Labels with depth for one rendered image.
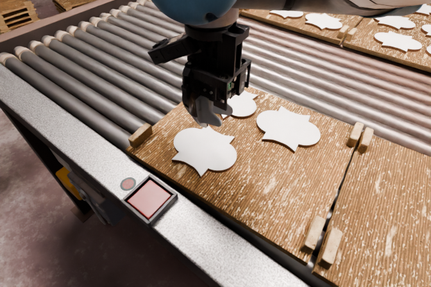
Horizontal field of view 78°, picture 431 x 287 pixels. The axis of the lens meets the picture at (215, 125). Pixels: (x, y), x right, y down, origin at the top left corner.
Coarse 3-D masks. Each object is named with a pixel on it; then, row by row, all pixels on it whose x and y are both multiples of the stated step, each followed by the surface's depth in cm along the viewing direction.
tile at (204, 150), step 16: (192, 128) 60; (208, 128) 60; (176, 144) 57; (192, 144) 57; (208, 144) 57; (224, 144) 57; (176, 160) 54; (192, 160) 54; (208, 160) 54; (224, 160) 54
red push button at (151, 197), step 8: (144, 184) 52; (152, 184) 52; (136, 192) 51; (144, 192) 51; (152, 192) 51; (160, 192) 51; (128, 200) 50; (136, 200) 50; (144, 200) 50; (152, 200) 50; (160, 200) 50; (136, 208) 49; (144, 208) 49; (152, 208) 49; (144, 216) 48
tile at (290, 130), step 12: (264, 120) 62; (276, 120) 62; (288, 120) 62; (300, 120) 62; (264, 132) 60; (276, 132) 60; (288, 132) 60; (300, 132) 60; (312, 132) 60; (288, 144) 57; (300, 144) 57; (312, 144) 57
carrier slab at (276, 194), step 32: (160, 128) 62; (224, 128) 62; (256, 128) 62; (320, 128) 62; (352, 128) 62; (160, 160) 55; (256, 160) 55; (288, 160) 55; (320, 160) 55; (192, 192) 50; (224, 192) 50; (256, 192) 50; (288, 192) 50; (320, 192) 50; (256, 224) 46; (288, 224) 46
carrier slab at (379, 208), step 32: (352, 160) 55; (384, 160) 55; (416, 160) 55; (352, 192) 50; (384, 192) 50; (416, 192) 50; (352, 224) 46; (384, 224) 46; (416, 224) 46; (352, 256) 42; (384, 256) 42; (416, 256) 42
